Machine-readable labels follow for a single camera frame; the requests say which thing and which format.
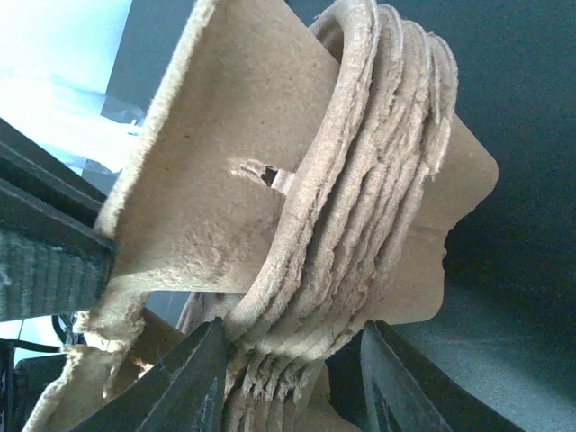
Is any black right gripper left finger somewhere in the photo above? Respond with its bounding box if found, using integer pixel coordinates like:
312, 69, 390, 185
73, 318, 225, 432

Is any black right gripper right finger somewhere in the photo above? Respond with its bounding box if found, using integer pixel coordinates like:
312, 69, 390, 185
361, 321, 518, 431

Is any single cardboard cup carrier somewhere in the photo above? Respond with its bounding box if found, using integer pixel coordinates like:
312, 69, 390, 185
25, 1, 338, 431

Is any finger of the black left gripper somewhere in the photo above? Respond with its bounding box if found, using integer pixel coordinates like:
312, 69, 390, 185
1, 121, 116, 321

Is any cardboard cup carrier stack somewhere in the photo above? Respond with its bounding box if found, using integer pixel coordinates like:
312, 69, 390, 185
222, 1, 458, 431

